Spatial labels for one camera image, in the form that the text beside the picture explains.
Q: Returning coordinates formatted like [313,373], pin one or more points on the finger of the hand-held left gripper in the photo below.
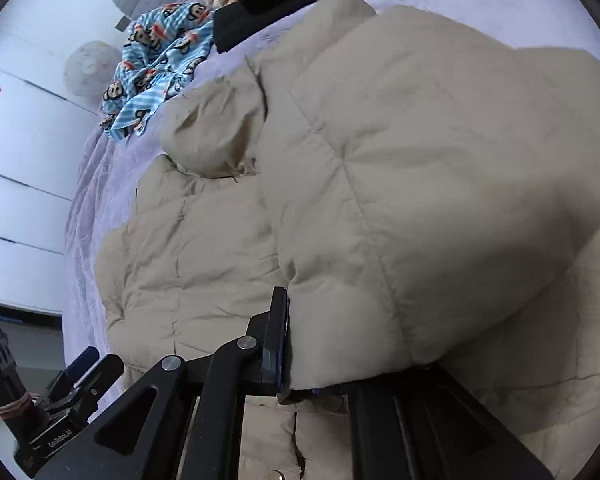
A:
[102,372]
[82,362]

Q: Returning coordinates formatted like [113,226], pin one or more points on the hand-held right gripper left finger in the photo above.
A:
[278,345]

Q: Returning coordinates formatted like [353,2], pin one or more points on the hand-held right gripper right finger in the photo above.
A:
[405,435]

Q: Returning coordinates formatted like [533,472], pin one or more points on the beige puffer jacket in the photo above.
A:
[390,170]

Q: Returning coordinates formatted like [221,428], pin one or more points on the white drawer dresser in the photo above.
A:
[25,160]

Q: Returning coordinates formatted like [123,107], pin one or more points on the white round lamp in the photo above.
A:
[90,70]

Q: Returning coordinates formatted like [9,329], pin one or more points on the blue monkey print cloth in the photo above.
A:
[155,55]

